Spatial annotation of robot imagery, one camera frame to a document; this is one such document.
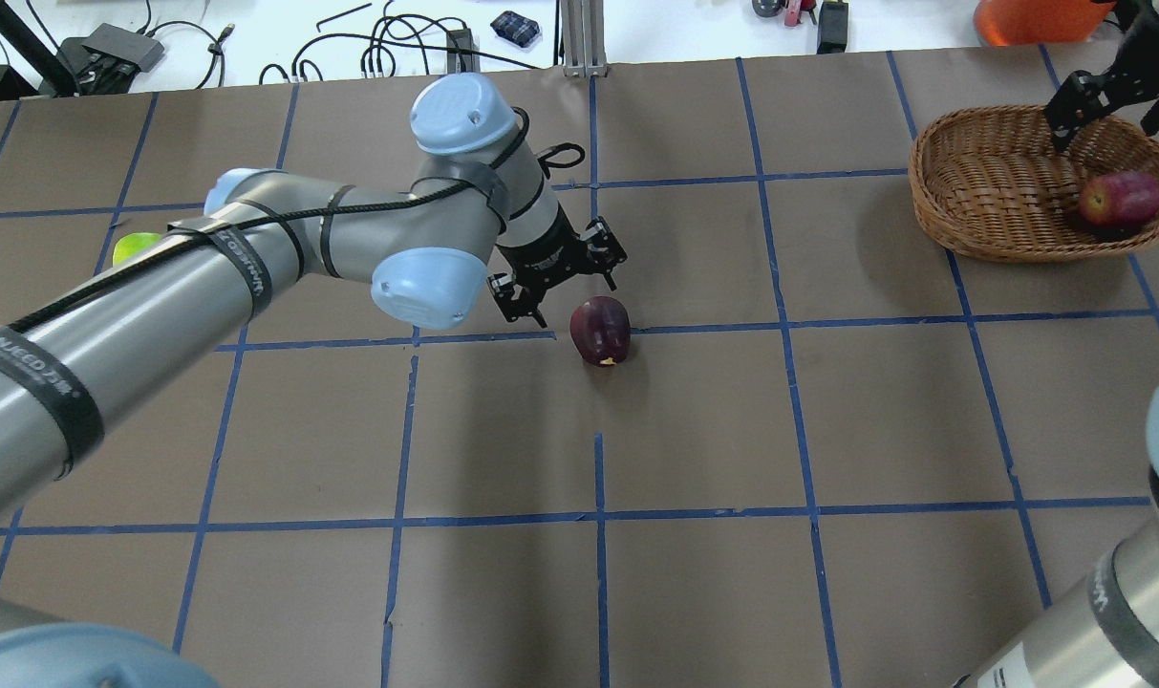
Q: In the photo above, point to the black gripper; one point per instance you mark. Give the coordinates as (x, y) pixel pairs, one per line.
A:
(1148, 64)
(539, 255)

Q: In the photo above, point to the dark red apple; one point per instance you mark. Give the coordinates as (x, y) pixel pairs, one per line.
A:
(601, 331)

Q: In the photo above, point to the red yellow apple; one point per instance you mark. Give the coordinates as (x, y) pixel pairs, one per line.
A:
(1121, 199)

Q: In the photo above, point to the green apple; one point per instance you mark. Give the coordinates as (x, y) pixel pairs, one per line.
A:
(132, 244)

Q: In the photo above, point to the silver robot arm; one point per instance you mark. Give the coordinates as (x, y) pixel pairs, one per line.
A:
(480, 216)
(1105, 631)

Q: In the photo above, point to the wicker basket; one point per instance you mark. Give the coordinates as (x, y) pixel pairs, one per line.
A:
(988, 183)

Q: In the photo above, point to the orange object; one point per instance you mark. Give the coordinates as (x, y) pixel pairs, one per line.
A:
(1038, 22)

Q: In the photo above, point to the grey usb hub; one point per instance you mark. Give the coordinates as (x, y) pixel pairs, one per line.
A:
(109, 59)

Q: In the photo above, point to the black monitor stand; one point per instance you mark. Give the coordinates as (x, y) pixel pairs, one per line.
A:
(25, 42)

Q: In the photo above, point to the aluminium frame post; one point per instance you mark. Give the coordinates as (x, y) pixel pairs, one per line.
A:
(582, 38)

